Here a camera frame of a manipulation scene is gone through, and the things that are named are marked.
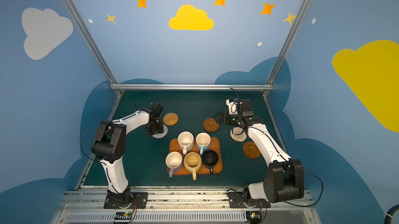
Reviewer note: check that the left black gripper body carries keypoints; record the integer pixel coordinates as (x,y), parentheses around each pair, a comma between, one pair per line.
(153,127)

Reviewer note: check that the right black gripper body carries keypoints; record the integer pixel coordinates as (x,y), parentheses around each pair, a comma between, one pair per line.
(228,119)

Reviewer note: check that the grey felt coaster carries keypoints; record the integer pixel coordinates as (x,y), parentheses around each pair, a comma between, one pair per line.
(161,135)

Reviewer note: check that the brown wooden coaster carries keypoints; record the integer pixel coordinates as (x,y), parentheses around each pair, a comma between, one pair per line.
(210,125)
(251,150)

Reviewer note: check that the woven rattan coaster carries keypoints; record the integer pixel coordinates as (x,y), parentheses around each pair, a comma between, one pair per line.
(170,119)

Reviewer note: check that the white multicolour woven coaster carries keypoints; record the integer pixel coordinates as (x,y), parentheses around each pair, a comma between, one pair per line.
(238,134)

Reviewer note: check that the light blue mug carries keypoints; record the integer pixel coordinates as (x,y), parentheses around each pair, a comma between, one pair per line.
(203,141)

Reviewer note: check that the white speckled mug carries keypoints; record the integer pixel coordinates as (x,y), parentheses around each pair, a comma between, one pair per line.
(186,141)

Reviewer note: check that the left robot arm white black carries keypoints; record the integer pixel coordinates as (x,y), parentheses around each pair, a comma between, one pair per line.
(109,146)

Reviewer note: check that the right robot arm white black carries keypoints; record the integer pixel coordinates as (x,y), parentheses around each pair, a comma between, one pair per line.
(284,179)

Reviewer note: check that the lilac mug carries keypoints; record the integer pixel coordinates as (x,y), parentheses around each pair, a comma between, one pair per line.
(174,162)

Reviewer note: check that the black mug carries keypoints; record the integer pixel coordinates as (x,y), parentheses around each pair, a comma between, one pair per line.
(210,159)

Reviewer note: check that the yellow beige mug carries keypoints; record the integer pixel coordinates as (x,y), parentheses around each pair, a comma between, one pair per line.
(192,163)

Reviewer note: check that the rear aluminium crossbar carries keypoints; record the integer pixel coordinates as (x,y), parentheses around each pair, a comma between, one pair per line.
(189,87)

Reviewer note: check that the left controller board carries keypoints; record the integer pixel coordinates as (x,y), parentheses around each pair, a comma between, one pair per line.
(123,217)

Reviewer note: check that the controller board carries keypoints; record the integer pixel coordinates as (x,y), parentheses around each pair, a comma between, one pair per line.
(253,218)
(123,217)

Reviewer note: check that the right controller board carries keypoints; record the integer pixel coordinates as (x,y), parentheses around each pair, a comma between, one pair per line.
(253,218)

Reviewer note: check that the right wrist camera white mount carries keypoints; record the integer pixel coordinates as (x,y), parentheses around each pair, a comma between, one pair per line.
(232,104)

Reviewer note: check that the right aluminium frame post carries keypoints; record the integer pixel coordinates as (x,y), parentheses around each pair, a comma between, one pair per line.
(295,26)

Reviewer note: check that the aluminium frame post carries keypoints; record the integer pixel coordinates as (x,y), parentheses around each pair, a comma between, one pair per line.
(295,26)
(79,21)

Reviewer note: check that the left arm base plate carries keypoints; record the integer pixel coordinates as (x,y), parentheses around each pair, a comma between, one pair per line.
(140,199)

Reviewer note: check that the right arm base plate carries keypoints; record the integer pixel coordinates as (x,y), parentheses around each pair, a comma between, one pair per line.
(243,200)

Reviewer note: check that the aluminium rail front frame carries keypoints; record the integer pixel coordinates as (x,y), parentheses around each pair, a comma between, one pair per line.
(179,205)

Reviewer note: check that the left aluminium frame post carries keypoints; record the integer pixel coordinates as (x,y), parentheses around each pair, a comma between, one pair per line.
(79,21)

